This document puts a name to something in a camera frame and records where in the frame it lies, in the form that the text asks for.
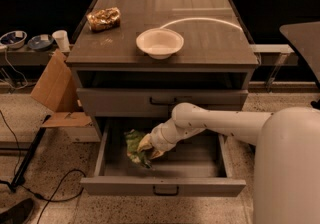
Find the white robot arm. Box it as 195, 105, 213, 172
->
138, 103, 320, 224

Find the green jalapeno chip bag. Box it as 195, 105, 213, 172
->
124, 129, 152, 169

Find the blue bowl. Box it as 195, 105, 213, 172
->
0, 30, 27, 50
27, 34, 53, 51

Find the grey drawer cabinet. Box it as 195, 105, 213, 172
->
67, 0, 258, 130

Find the white paper bowl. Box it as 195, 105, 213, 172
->
136, 28, 184, 60

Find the grey side shelf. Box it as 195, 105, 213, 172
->
0, 46, 59, 67

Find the black table leg left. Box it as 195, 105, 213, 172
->
11, 127, 46, 190

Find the blue bowl left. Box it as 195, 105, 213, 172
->
0, 30, 27, 50

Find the open lower grey drawer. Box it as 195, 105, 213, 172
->
81, 118, 246, 197

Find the dark object floor corner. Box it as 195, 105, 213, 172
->
0, 198, 35, 224

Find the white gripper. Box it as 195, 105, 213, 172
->
137, 119, 182, 160

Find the closed upper grey drawer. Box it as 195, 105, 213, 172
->
77, 88, 248, 117

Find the brown cardboard box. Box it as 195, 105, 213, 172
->
31, 50, 92, 128

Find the blue bowl right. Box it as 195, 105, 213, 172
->
27, 34, 53, 51

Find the white paper cup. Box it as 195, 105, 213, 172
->
52, 30, 70, 52

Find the brown gold snack bag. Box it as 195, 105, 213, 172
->
86, 7, 121, 32

